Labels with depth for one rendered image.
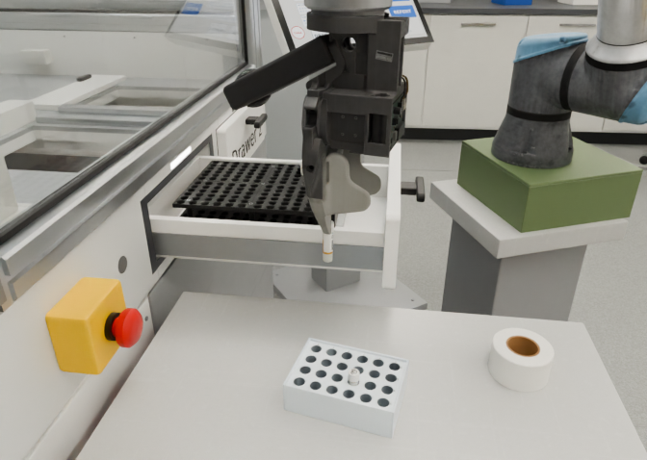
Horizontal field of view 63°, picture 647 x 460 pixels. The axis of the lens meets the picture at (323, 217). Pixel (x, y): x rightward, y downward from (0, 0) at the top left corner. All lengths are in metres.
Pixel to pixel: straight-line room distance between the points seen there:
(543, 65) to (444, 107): 2.82
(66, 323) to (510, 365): 0.48
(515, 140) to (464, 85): 2.76
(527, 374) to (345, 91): 0.39
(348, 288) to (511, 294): 1.05
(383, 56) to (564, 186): 0.64
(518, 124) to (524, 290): 0.33
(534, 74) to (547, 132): 0.11
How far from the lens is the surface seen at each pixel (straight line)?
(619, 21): 0.94
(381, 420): 0.59
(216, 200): 0.78
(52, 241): 0.57
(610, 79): 0.97
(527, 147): 1.07
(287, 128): 2.53
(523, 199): 1.01
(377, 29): 0.46
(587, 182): 1.07
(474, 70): 3.80
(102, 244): 0.65
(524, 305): 1.18
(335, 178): 0.50
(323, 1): 0.45
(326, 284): 2.05
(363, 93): 0.47
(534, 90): 1.04
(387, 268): 0.69
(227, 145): 1.01
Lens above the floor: 1.22
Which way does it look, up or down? 27 degrees down
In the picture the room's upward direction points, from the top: straight up
